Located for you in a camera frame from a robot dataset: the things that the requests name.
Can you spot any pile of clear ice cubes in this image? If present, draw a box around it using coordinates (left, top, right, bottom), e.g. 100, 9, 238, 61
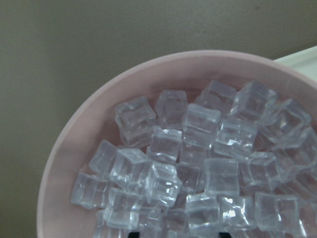
70, 80, 317, 238

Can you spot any pink bowl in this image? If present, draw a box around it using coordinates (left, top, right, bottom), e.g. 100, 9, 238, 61
37, 50, 317, 238

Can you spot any cream rectangular tray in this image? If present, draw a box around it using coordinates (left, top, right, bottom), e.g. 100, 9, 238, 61
274, 46, 317, 81

